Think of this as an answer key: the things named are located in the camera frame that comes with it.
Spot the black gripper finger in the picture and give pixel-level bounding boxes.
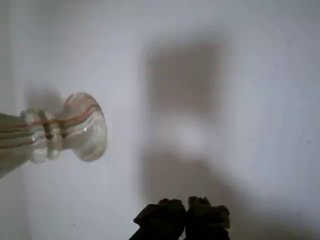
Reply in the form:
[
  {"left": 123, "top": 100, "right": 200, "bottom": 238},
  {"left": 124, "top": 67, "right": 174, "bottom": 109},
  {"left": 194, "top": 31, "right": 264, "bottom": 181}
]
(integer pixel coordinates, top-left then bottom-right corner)
[
  {"left": 128, "top": 197, "right": 187, "bottom": 240},
  {"left": 185, "top": 196, "right": 231, "bottom": 240}
]

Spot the marbled onyx stone vase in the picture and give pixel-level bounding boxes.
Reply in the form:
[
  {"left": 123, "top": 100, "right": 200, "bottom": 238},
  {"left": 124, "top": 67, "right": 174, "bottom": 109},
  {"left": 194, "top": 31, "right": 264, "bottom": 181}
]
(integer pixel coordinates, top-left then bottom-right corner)
[{"left": 0, "top": 92, "right": 108, "bottom": 180}]

